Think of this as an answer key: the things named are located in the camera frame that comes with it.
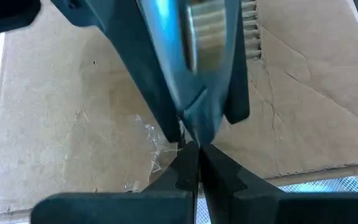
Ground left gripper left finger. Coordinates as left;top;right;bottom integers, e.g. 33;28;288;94
30;141;200;224

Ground grey metal utility knife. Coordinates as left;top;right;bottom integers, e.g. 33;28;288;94
137;0;241;146

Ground brown cardboard shipping box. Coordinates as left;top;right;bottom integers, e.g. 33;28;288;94
0;0;358;218

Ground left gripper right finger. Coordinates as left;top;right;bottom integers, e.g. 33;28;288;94
200;143;358;224

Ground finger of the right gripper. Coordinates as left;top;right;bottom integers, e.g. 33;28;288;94
224;0;250;125
50;0;182;144

